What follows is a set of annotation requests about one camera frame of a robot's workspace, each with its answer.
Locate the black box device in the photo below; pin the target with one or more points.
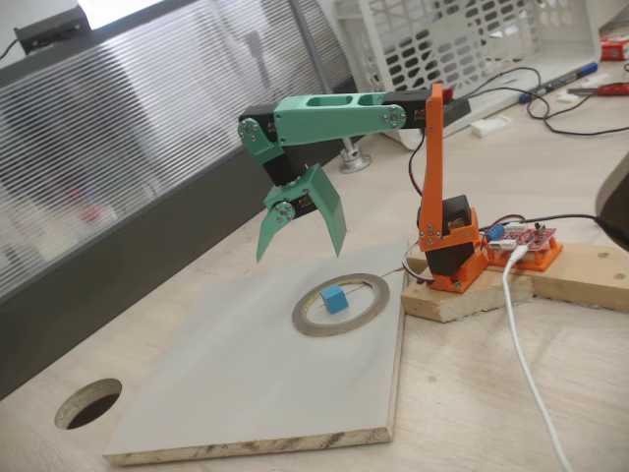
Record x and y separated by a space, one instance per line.
49 29

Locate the small red box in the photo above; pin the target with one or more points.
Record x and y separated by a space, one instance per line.
614 50

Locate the green gripper black servo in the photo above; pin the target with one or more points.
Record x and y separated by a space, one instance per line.
314 193

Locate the orange printed board mount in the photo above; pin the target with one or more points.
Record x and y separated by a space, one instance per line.
545 259

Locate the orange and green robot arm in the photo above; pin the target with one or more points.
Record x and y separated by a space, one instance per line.
334 118

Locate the white chipboard panel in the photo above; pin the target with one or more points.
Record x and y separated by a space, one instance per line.
221 369

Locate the black power strip red switch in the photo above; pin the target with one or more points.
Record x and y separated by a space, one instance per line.
457 110

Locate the round metal partition foot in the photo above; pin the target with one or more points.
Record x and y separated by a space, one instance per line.
356 162

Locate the ribbed translucent desk partition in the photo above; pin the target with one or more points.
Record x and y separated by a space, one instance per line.
147 123

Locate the white plastic printed part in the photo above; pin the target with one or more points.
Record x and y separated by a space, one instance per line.
491 126

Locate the beige and dark rounded object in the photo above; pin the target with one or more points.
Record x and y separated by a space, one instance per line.
620 201

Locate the pale wooden base block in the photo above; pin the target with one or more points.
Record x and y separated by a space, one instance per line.
467 302

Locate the blue capped marker pen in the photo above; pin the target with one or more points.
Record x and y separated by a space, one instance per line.
565 79

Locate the small white plastic piece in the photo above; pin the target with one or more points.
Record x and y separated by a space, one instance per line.
568 97

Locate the white perforated plastic crate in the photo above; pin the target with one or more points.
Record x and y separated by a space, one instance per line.
570 34

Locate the red controller circuit board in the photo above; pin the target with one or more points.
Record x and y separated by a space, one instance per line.
526 238

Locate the small blue cube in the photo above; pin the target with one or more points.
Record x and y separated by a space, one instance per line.
334 300

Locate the pale wooden plank with holes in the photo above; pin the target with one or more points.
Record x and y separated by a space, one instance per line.
580 275

